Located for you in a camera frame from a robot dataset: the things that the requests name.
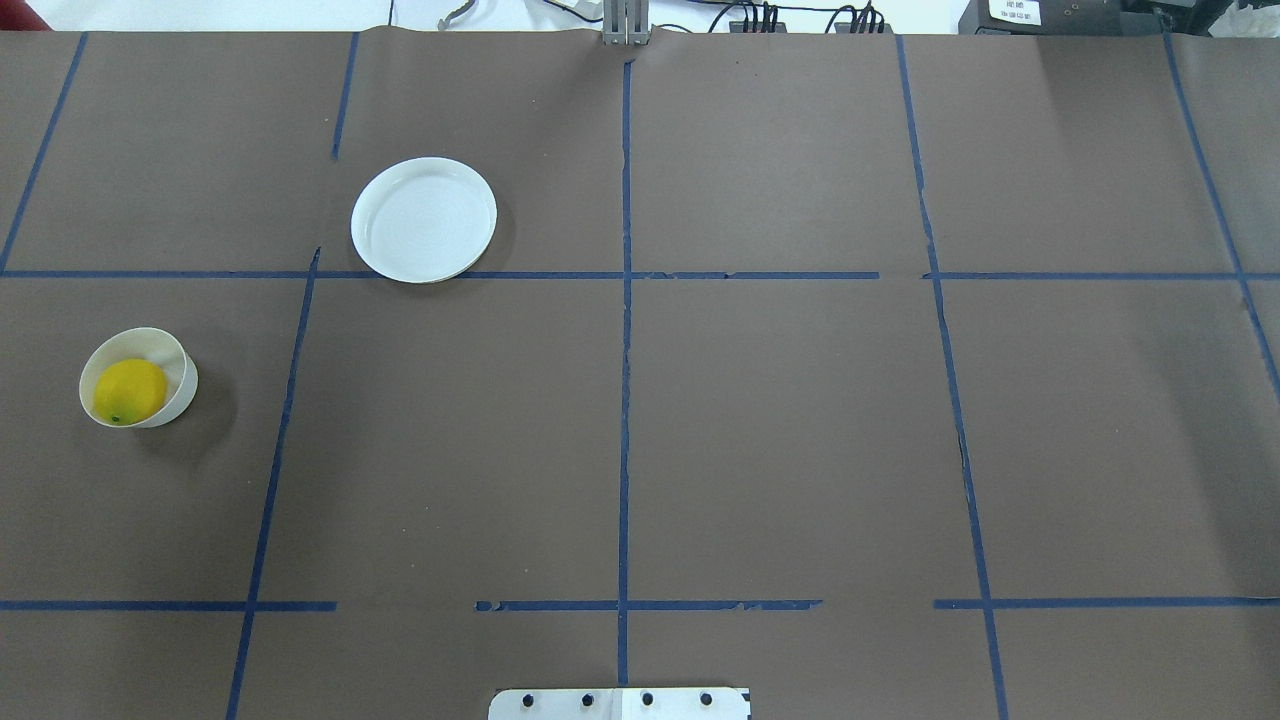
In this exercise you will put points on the yellow lemon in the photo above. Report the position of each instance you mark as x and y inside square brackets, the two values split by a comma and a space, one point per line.
[129, 392]

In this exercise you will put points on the white round plate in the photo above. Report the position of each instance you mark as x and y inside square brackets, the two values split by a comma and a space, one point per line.
[423, 220]

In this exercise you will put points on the white bowl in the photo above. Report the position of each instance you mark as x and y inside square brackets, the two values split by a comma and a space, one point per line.
[152, 344]

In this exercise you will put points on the black box device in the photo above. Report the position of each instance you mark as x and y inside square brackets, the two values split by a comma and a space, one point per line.
[1056, 18]

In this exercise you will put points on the aluminium frame post right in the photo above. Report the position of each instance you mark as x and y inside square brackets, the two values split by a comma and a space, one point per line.
[626, 22]

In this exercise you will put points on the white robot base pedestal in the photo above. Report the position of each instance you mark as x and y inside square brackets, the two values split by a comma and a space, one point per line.
[622, 703]

